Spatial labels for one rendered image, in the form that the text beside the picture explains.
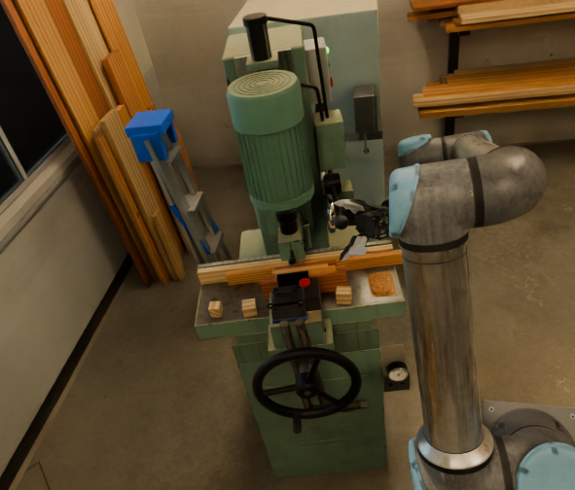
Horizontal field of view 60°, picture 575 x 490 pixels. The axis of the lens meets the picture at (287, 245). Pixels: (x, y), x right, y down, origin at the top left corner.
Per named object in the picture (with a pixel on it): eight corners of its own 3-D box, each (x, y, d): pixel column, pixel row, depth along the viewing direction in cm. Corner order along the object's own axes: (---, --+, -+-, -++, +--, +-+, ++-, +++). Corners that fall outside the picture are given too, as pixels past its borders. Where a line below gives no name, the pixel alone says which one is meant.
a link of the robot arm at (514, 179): (567, 148, 72) (485, 122, 135) (475, 161, 75) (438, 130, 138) (570, 225, 75) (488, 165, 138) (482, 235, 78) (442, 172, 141)
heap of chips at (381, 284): (372, 297, 141) (372, 293, 140) (367, 274, 149) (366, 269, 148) (397, 295, 141) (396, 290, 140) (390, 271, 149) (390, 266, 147)
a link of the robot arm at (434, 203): (509, 535, 99) (486, 167, 73) (417, 533, 103) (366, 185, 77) (493, 472, 113) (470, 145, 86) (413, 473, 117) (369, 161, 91)
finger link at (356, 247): (352, 263, 123) (372, 233, 126) (336, 259, 128) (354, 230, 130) (359, 270, 125) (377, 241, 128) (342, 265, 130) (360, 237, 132)
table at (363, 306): (194, 367, 139) (188, 352, 136) (205, 291, 163) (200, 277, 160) (413, 341, 135) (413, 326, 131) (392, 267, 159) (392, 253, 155)
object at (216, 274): (200, 285, 157) (197, 272, 154) (201, 280, 159) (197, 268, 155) (393, 260, 152) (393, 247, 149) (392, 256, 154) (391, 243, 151)
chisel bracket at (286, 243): (282, 265, 145) (277, 243, 140) (281, 236, 156) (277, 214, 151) (307, 262, 144) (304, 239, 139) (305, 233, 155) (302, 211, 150)
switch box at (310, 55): (311, 104, 149) (305, 50, 139) (309, 91, 156) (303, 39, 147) (332, 101, 148) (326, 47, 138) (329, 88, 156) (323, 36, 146)
